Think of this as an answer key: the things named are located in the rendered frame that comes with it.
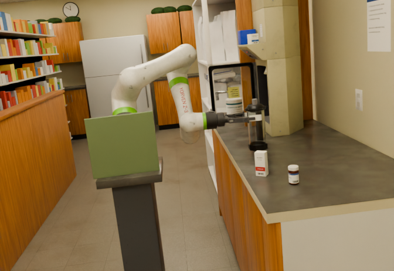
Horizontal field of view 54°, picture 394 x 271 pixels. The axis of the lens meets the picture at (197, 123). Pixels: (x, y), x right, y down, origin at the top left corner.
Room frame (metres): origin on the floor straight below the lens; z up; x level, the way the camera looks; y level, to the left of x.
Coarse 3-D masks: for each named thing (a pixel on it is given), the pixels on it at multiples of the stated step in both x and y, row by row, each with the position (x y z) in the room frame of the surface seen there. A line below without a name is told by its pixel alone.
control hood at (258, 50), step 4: (252, 44) 2.33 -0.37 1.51; (256, 44) 2.33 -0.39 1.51; (260, 44) 2.33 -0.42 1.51; (264, 44) 2.33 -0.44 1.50; (240, 48) 2.59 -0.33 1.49; (244, 48) 2.45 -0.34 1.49; (248, 48) 2.34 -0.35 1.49; (252, 48) 2.32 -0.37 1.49; (256, 48) 2.33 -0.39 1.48; (260, 48) 2.33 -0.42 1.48; (264, 48) 2.33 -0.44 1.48; (252, 52) 2.36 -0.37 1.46; (256, 52) 2.33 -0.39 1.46; (260, 52) 2.33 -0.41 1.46; (264, 52) 2.33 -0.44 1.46; (256, 56) 2.39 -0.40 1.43; (260, 56) 2.33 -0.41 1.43; (264, 56) 2.33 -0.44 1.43
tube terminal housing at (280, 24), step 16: (256, 16) 2.53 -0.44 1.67; (272, 16) 2.33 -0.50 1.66; (288, 16) 2.39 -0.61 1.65; (256, 32) 2.56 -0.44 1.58; (272, 32) 2.33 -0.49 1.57; (288, 32) 2.38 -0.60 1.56; (272, 48) 2.33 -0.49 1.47; (288, 48) 2.37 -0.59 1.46; (256, 64) 2.62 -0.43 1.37; (272, 64) 2.33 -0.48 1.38; (288, 64) 2.36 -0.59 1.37; (272, 80) 2.33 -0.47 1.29; (288, 80) 2.36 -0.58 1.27; (272, 96) 2.33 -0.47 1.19; (288, 96) 2.35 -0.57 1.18; (272, 112) 2.33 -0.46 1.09; (288, 112) 2.34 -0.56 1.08; (272, 128) 2.33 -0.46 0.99; (288, 128) 2.34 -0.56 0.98
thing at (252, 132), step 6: (246, 108) 2.01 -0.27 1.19; (252, 114) 1.98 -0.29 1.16; (258, 114) 1.97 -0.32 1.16; (264, 120) 2.00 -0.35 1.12; (252, 126) 1.98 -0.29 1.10; (258, 126) 1.97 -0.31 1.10; (264, 126) 2.00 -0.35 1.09; (252, 132) 1.98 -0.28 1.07; (258, 132) 1.97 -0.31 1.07; (264, 132) 1.99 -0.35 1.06; (252, 138) 1.99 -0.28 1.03; (258, 138) 1.97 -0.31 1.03; (264, 138) 1.99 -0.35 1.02; (252, 144) 1.99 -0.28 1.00; (258, 144) 1.97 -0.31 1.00
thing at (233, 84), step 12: (216, 72) 2.65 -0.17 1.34; (228, 72) 2.65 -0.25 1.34; (240, 72) 2.64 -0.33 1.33; (216, 84) 2.65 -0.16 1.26; (228, 84) 2.65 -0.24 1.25; (240, 84) 2.64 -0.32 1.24; (228, 96) 2.65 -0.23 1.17; (240, 96) 2.64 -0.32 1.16; (216, 108) 2.66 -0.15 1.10; (228, 108) 2.65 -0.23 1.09; (240, 108) 2.64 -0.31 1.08
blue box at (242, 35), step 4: (240, 32) 2.54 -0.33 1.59; (244, 32) 2.54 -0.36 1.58; (248, 32) 2.54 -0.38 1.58; (252, 32) 2.54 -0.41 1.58; (240, 36) 2.54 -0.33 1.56; (244, 36) 2.54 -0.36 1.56; (240, 40) 2.54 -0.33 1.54; (244, 40) 2.54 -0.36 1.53; (240, 44) 2.55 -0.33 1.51; (244, 44) 2.54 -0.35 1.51
